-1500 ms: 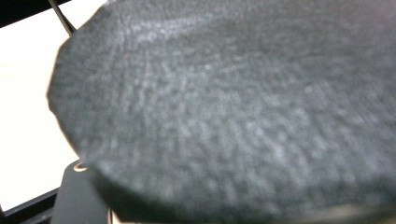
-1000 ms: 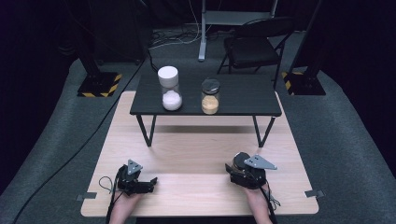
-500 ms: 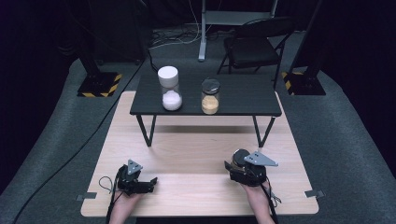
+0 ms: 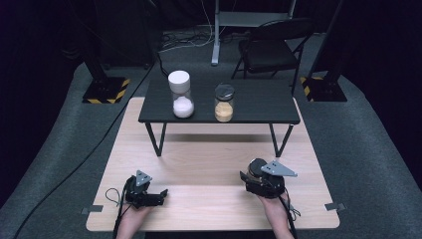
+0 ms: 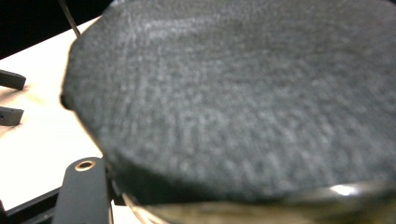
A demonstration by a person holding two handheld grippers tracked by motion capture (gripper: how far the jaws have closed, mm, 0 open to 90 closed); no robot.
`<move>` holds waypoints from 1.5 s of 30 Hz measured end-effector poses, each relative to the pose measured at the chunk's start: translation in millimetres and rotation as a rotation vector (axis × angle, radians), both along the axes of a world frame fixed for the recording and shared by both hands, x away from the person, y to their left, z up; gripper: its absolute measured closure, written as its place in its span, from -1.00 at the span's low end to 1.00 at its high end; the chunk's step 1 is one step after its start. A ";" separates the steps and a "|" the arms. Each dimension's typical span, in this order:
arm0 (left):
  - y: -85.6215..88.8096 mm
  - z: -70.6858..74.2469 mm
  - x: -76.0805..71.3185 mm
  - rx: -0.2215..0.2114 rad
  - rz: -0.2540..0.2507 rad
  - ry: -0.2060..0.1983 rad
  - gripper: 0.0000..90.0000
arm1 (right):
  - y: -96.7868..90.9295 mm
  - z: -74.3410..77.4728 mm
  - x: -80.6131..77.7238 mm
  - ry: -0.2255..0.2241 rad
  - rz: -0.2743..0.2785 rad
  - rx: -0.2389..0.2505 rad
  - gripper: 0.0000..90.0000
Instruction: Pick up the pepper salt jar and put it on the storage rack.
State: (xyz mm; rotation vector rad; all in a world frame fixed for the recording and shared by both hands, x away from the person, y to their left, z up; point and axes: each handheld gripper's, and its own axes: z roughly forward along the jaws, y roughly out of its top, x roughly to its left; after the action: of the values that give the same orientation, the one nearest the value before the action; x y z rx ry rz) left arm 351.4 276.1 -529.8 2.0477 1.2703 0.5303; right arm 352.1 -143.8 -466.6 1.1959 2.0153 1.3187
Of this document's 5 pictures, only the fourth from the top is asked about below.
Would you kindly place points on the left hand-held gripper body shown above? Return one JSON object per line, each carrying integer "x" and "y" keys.
{"x": 139, "y": 195}

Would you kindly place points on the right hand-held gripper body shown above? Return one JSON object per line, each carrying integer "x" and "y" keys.
{"x": 268, "y": 186}

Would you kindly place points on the black lid jar of tan powder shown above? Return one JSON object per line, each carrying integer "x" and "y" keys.
{"x": 224, "y": 104}

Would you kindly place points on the black raised shelf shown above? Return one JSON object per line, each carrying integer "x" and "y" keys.
{"x": 258, "y": 99}

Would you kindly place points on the white lid jar of white powder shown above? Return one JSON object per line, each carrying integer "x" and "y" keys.
{"x": 180, "y": 94}

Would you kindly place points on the person's left hand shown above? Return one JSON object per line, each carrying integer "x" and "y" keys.
{"x": 136, "y": 217}

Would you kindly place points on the person's right hand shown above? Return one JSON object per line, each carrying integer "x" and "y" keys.
{"x": 273, "y": 207}

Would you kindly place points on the grey tape strip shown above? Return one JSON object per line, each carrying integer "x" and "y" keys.
{"x": 335, "y": 206}
{"x": 92, "y": 209}

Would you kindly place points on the black stand with striped base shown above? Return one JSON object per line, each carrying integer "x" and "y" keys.
{"x": 104, "y": 89}
{"x": 325, "y": 88}

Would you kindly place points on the black folding chair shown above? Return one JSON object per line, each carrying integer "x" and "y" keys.
{"x": 267, "y": 54}

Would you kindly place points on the white desk frame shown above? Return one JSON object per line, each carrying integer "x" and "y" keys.
{"x": 216, "y": 40}

